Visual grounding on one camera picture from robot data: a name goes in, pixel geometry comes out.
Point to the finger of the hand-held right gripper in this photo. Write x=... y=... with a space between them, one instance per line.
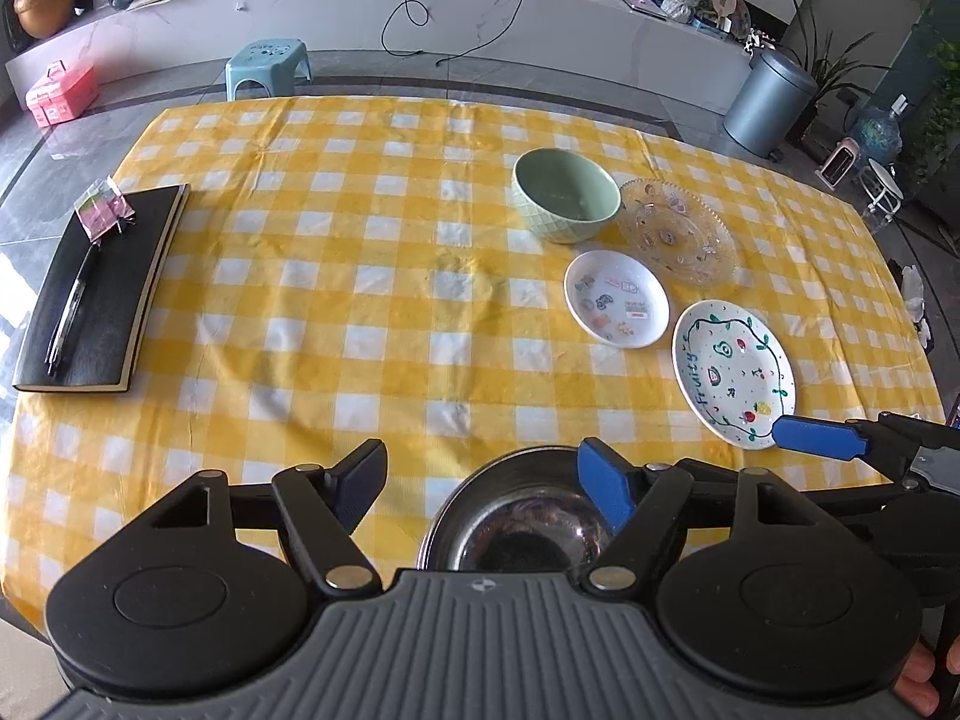
x=855 y=501
x=817 y=436

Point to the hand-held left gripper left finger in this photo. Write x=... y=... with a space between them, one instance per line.
x=358 y=481

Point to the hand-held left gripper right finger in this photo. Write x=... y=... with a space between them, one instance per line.
x=604 y=486

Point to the stainless steel bowl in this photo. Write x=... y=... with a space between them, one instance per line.
x=517 y=532

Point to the white fruit-painted plate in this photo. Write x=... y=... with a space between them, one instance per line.
x=731 y=367

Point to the small white sticker plate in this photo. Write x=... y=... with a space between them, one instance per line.
x=616 y=300

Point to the clear glass patterned plate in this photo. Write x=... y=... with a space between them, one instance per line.
x=679 y=232

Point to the person's right hand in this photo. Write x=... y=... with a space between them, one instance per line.
x=916 y=679

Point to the white crumpled tissue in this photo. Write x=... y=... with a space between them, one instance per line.
x=916 y=300

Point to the yellow checked tablecloth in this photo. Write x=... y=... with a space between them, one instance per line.
x=360 y=300

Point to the small white pink appliance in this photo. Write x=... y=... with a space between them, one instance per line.
x=838 y=163

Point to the green ceramic bowl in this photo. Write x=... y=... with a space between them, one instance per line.
x=562 y=191

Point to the black notebook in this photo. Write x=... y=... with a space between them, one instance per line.
x=112 y=292

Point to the blue water bottle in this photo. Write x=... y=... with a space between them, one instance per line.
x=877 y=131

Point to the black pen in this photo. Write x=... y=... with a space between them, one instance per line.
x=71 y=311

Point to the grey round trash can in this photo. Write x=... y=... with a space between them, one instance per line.
x=769 y=101

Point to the leafy green plant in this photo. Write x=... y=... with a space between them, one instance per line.
x=937 y=112

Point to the green potted plant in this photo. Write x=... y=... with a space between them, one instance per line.
x=832 y=67

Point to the pink crumpled wrapper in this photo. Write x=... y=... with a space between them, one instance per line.
x=101 y=206

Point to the teal plastic stool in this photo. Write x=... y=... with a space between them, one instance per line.
x=266 y=60

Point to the white marble tv console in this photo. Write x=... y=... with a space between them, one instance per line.
x=315 y=15

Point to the pink box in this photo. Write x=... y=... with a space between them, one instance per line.
x=60 y=94

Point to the bronze round vase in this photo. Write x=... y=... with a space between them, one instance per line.
x=43 y=4

